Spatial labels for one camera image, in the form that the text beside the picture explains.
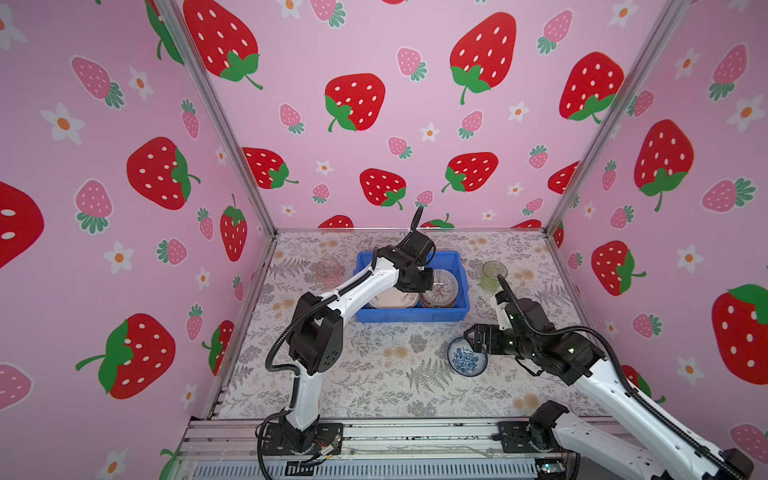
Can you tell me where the blue white speckled bowl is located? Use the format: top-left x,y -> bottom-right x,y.
447,338 -> 488,378

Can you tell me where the cream floral plate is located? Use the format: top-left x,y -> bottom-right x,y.
369,287 -> 420,309

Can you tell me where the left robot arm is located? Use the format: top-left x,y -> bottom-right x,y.
265,238 -> 436,452

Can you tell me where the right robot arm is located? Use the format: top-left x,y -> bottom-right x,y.
463,317 -> 754,479

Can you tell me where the blue plastic bin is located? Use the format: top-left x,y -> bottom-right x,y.
356,251 -> 470,324

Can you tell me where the green glass cup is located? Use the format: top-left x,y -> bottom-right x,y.
480,260 -> 508,294

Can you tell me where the pink glass cup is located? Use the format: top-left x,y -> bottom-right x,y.
315,258 -> 343,291

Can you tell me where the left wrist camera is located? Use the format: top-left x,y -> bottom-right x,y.
397,230 -> 436,267

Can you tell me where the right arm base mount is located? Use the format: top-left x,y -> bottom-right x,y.
491,421 -> 567,454

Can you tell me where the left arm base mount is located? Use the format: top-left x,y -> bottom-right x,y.
260,420 -> 344,456

